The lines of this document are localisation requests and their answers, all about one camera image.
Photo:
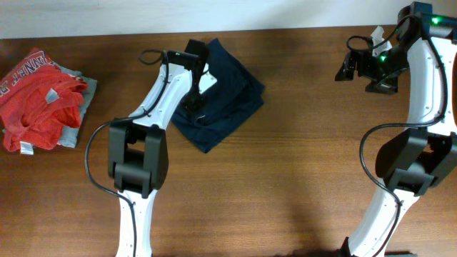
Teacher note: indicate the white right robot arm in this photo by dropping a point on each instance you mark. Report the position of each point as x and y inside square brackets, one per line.
[424, 152]

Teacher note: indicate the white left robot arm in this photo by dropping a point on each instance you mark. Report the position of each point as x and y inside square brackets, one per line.
[138, 155]

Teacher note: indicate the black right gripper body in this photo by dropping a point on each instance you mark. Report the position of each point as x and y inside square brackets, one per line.
[372, 68]

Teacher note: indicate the dark navy blue shorts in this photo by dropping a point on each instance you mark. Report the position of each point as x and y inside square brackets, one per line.
[233, 99]

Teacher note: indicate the red printed t-shirt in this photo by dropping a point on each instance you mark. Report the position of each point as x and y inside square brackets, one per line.
[38, 100]

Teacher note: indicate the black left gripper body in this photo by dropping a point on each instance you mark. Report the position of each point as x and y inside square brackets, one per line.
[195, 102]

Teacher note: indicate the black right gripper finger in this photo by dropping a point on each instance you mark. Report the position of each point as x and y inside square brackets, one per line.
[388, 87]
[348, 67]

